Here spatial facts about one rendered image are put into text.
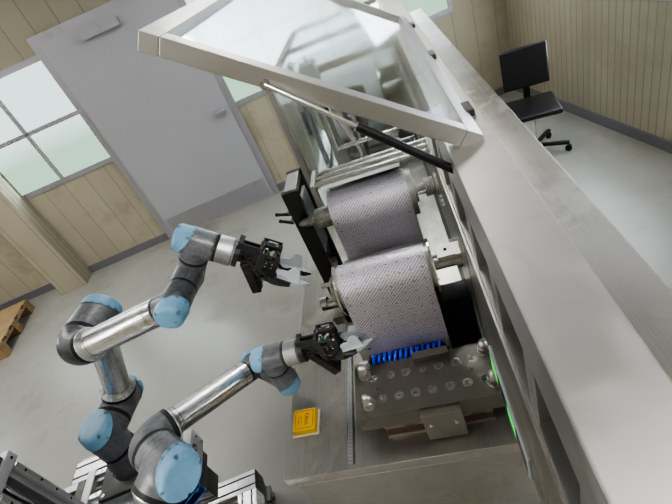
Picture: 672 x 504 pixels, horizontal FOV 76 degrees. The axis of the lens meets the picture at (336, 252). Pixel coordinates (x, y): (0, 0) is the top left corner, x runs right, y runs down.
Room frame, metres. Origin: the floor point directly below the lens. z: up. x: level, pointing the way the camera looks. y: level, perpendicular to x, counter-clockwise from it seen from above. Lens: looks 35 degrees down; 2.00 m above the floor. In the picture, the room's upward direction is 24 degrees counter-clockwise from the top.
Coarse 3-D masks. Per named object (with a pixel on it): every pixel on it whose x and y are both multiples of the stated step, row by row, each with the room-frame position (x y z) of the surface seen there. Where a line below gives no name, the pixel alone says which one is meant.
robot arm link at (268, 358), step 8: (272, 344) 0.94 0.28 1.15; (280, 344) 0.93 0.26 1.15; (256, 352) 0.94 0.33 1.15; (264, 352) 0.92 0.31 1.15; (272, 352) 0.91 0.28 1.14; (280, 352) 0.90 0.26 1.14; (256, 360) 0.92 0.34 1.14; (264, 360) 0.91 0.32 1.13; (272, 360) 0.90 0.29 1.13; (280, 360) 0.89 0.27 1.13; (256, 368) 0.91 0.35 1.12; (264, 368) 0.90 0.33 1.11; (272, 368) 0.90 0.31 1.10; (280, 368) 0.90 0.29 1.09; (272, 376) 0.90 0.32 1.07
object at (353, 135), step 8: (336, 120) 1.57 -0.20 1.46; (352, 120) 1.52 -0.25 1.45; (360, 120) 1.53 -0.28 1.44; (344, 128) 1.56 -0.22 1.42; (352, 128) 1.54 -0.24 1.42; (352, 136) 1.56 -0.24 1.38; (360, 136) 1.55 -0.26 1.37; (360, 144) 1.56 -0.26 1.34; (360, 152) 1.58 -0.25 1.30; (368, 152) 1.57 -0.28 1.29
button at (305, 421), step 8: (312, 408) 0.85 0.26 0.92; (296, 416) 0.85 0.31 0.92; (304, 416) 0.84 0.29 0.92; (312, 416) 0.82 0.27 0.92; (296, 424) 0.82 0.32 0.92; (304, 424) 0.81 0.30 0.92; (312, 424) 0.80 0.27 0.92; (296, 432) 0.80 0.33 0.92; (304, 432) 0.79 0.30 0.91; (312, 432) 0.79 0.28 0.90
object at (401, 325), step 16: (400, 304) 0.82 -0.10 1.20; (416, 304) 0.81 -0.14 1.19; (432, 304) 0.80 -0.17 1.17; (352, 320) 0.86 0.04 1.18; (368, 320) 0.85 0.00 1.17; (384, 320) 0.84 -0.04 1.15; (400, 320) 0.82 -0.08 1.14; (416, 320) 0.81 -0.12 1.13; (432, 320) 0.80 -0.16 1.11; (368, 336) 0.85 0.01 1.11; (384, 336) 0.84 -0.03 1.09; (400, 336) 0.83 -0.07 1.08; (416, 336) 0.82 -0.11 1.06; (432, 336) 0.81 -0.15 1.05; (448, 336) 0.80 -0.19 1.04; (368, 352) 0.86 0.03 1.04
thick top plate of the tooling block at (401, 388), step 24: (408, 360) 0.78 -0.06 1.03; (432, 360) 0.75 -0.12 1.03; (456, 360) 0.72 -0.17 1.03; (480, 360) 0.69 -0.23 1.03; (360, 384) 0.77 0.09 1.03; (384, 384) 0.74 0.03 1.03; (408, 384) 0.71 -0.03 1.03; (432, 384) 0.68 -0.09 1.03; (456, 384) 0.65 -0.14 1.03; (480, 384) 0.63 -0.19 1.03; (360, 408) 0.70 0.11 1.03; (384, 408) 0.67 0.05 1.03; (408, 408) 0.65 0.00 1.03; (480, 408) 0.60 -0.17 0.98
